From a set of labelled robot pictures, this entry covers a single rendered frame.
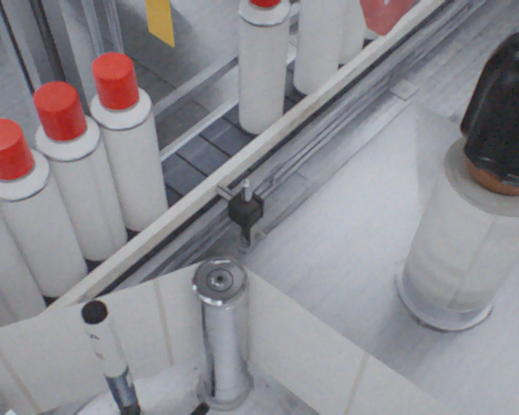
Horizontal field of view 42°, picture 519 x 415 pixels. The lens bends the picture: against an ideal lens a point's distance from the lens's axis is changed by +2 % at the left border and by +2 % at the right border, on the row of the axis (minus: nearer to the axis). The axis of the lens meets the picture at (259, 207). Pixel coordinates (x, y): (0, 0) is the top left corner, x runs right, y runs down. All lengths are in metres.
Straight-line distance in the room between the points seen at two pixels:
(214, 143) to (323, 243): 0.18
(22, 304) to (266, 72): 0.33
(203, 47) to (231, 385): 0.54
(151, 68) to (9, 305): 0.44
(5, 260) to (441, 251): 0.35
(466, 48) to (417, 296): 0.46
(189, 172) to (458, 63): 0.43
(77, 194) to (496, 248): 0.35
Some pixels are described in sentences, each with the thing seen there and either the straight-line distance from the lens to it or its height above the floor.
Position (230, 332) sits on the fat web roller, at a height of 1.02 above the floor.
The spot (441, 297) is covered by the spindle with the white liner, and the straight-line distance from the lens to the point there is 0.62.
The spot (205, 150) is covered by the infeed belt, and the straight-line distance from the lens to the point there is 0.76.
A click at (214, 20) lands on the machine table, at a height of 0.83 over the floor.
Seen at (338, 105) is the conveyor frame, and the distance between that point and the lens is 0.82.
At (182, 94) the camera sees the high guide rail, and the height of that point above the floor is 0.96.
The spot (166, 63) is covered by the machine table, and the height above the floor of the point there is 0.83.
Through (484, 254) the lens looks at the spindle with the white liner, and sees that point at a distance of 0.56.
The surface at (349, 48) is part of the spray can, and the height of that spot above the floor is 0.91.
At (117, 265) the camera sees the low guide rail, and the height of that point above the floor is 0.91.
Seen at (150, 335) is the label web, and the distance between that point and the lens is 0.53.
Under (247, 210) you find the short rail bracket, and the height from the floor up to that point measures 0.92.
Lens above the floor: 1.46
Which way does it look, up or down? 54 degrees down
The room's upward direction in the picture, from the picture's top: 2 degrees clockwise
